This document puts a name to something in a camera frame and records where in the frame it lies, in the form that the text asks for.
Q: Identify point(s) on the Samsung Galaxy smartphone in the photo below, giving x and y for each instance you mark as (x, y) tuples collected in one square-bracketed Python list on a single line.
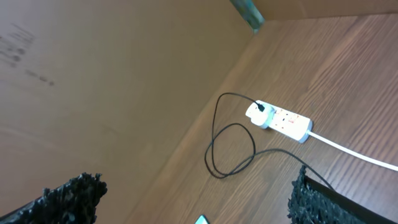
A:
[(201, 220)]

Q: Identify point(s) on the white charger adapter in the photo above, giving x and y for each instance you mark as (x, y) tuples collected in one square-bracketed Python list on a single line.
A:
[(261, 114)]

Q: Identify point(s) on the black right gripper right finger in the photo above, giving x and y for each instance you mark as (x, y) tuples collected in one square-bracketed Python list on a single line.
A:
[(312, 202)]

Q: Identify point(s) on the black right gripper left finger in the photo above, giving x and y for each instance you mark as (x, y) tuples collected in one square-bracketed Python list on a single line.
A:
[(73, 202)]

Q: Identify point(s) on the green patterned strip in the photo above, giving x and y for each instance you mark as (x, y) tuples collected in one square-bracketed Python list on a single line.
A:
[(249, 13)]

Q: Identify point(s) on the white power strip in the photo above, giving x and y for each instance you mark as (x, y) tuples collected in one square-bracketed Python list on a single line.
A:
[(290, 124)]

